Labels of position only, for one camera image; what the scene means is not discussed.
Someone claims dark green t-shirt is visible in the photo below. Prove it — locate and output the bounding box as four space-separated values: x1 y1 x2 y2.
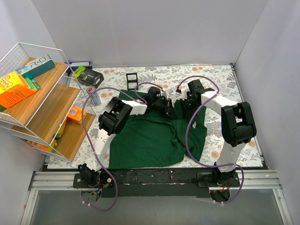
108 90 208 169

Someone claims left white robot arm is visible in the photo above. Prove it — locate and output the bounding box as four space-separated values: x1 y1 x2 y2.
78 85 178 188

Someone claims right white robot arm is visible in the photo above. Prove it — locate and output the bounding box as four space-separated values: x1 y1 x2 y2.
176 75 257 186

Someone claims floral patterned table mat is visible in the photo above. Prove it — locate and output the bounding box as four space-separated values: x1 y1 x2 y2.
46 65 263 169

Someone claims red topped drink can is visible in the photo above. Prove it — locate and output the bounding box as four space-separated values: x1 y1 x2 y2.
86 86 101 106

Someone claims black green product box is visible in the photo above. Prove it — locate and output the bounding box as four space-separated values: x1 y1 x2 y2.
73 66 104 88

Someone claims purple white flat box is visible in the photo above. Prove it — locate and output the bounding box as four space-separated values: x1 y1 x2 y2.
70 61 92 67

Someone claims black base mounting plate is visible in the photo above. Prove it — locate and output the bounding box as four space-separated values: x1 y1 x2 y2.
73 168 240 200

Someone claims orange box on lower shelf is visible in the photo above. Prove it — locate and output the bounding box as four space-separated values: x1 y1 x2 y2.
67 106 86 124

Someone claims teal R+O box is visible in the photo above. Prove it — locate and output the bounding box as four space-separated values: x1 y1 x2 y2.
15 54 55 79

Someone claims green sponge pack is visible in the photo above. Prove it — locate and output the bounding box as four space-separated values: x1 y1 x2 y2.
25 77 41 91

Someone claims orange yellow sponge pack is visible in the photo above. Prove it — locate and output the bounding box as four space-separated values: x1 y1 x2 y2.
0 71 37 112

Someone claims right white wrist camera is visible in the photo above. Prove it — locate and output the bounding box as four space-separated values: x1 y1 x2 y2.
176 87 189 99

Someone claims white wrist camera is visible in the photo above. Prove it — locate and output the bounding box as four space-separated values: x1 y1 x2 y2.
176 87 189 99
162 89 173 99

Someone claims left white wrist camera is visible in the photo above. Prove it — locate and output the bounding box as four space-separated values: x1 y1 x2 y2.
162 89 173 99

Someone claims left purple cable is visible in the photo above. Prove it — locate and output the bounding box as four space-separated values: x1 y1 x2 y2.
82 82 168 212

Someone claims purple cable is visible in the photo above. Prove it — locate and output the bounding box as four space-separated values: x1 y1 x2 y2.
177 75 244 203
82 82 168 212

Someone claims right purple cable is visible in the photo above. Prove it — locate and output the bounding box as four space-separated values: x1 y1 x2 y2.
177 75 244 203

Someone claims aluminium frame rail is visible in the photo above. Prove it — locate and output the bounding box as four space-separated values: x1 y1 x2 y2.
21 168 293 225

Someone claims white wire shelf rack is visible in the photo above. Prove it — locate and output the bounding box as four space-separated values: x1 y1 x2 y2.
0 43 87 162

